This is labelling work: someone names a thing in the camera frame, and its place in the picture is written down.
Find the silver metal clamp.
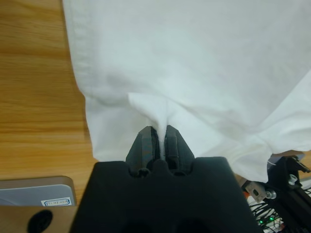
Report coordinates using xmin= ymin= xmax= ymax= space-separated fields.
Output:
xmin=240 ymin=178 xmax=276 ymax=202

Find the white t-shirt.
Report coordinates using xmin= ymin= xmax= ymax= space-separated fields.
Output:
xmin=62 ymin=0 xmax=311 ymax=184

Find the dark camera post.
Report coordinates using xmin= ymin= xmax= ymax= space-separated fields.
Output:
xmin=264 ymin=155 xmax=311 ymax=233

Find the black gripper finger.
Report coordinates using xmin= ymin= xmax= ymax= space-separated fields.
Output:
xmin=164 ymin=124 xmax=195 ymax=174
xmin=125 ymin=125 xmax=161 ymax=174

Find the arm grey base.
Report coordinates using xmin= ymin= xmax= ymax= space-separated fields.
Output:
xmin=0 ymin=176 xmax=78 ymax=207

